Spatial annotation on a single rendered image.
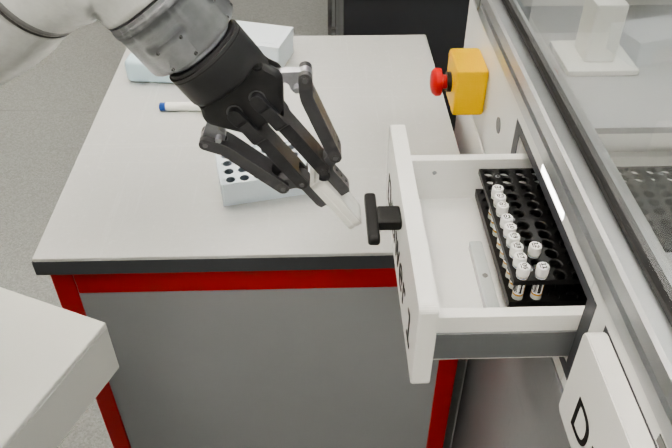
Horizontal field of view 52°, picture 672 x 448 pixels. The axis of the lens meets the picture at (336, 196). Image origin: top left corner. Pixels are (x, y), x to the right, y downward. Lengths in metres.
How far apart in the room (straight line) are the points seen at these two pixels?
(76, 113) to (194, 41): 2.20
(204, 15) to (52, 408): 0.39
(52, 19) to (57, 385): 0.34
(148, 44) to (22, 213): 1.78
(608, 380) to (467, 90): 0.52
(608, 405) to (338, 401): 0.64
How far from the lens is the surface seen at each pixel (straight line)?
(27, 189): 2.42
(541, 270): 0.68
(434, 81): 1.00
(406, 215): 0.69
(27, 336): 0.76
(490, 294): 0.73
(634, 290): 0.57
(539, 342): 0.69
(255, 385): 1.12
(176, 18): 0.56
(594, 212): 0.63
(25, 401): 0.71
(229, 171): 0.98
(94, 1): 0.56
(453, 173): 0.84
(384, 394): 1.14
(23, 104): 2.88
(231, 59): 0.58
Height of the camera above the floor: 1.37
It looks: 39 degrees down
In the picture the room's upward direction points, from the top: straight up
